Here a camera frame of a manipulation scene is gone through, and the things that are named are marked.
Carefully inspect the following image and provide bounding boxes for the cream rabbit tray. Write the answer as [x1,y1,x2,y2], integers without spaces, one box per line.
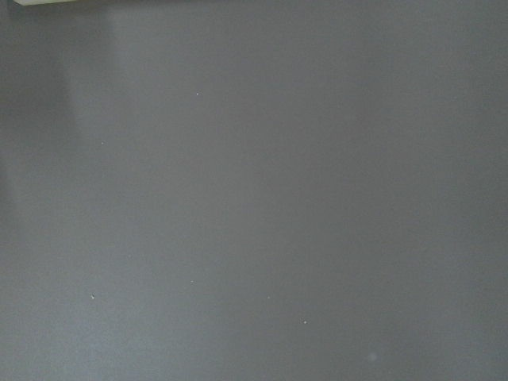
[13,0,75,6]

